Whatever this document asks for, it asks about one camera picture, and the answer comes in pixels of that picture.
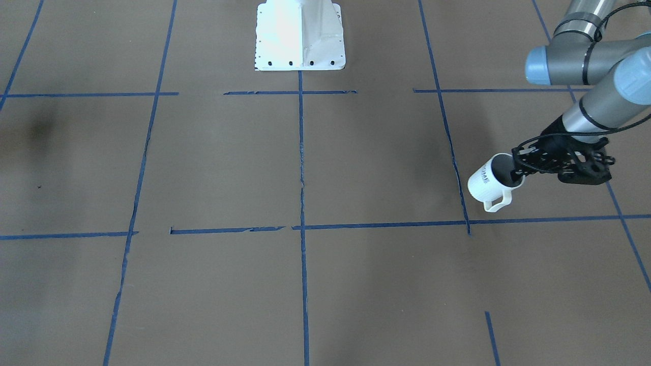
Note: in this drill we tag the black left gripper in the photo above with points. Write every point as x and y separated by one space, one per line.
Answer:
553 144

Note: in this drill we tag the white mug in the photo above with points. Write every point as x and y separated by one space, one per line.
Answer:
492 184

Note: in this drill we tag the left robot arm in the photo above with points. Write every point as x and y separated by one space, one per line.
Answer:
616 71

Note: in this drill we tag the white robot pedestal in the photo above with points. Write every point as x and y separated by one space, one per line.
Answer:
299 35

